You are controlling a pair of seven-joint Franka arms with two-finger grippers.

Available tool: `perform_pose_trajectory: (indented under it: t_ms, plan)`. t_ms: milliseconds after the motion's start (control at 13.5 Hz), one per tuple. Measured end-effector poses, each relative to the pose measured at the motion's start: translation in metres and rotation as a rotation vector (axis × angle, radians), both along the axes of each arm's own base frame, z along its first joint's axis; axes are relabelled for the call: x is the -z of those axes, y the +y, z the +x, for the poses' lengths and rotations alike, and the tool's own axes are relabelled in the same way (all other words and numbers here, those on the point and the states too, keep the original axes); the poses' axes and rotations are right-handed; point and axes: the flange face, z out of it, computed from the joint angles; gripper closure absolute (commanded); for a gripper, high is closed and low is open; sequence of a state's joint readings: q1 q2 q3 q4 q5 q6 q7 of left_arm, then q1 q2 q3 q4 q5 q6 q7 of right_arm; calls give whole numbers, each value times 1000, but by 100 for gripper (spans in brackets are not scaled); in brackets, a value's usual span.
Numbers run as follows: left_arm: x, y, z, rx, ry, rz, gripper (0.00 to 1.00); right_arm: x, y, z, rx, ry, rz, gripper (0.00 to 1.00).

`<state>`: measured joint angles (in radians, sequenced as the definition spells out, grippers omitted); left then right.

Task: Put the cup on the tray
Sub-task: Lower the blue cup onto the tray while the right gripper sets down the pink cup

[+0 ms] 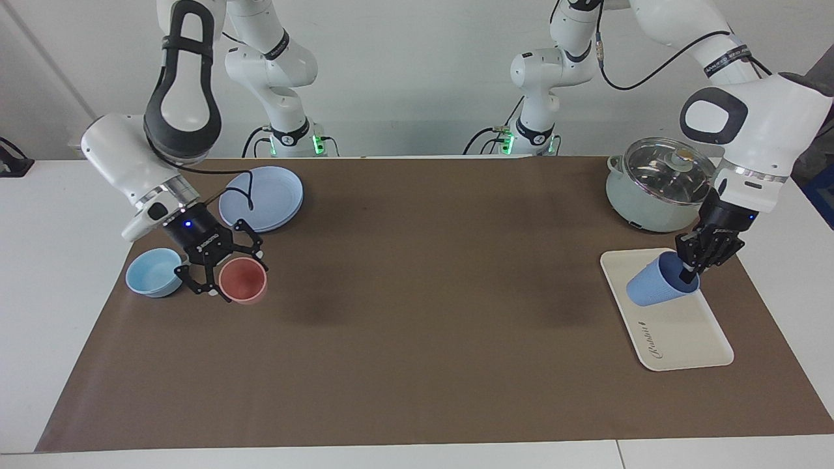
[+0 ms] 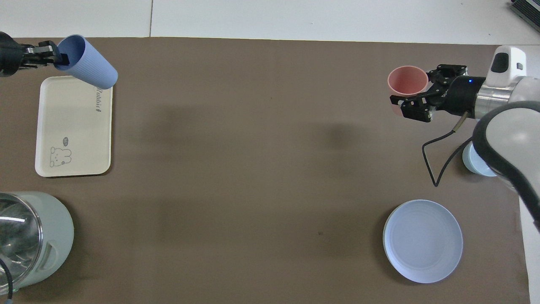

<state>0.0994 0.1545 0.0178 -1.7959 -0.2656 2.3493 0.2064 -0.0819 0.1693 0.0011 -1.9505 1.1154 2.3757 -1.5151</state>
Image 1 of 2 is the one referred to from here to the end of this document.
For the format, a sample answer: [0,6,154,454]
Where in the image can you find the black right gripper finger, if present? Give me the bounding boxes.
[225,219,270,273]
[173,258,234,304]

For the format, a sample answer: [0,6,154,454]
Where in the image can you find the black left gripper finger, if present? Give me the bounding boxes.
[674,229,712,285]
[706,234,745,269]

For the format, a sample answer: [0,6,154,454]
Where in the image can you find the pink plastic cup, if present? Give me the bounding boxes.
[218,256,268,306]

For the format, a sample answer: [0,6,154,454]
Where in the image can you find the blue plastic cup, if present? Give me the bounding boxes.
[626,251,702,307]

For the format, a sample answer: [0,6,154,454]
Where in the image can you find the cream rabbit print tray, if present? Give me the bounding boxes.
[599,248,735,372]

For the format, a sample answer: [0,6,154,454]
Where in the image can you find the light blue bowl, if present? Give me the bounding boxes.
[125,248,186,298]

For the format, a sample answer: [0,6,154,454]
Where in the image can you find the pale blue plate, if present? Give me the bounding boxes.
[218,165,304,233]

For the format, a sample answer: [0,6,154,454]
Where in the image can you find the mint green electric pot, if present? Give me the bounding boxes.
[605,153,717,234]

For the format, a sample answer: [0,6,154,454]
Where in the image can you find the glass pot lid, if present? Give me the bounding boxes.
[623,137,723,206]

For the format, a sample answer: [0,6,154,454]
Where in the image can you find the blue crate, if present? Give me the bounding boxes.
[803,173,834,230]

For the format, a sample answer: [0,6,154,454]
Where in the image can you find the brown table mat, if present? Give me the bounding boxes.
[36,156,834,453]

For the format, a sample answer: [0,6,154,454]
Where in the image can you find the black clamp object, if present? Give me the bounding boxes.
[0,136,35,178]

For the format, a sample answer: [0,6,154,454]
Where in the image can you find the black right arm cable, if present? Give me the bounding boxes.
[153,156,256,213]

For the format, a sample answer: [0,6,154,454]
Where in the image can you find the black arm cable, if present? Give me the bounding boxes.
[594,26,773,92]
[153,156,256,213]

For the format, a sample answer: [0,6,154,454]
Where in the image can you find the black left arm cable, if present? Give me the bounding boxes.
[594,26,773,92]

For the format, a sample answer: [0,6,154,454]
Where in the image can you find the black base cables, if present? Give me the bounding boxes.
[461,96,525,157]

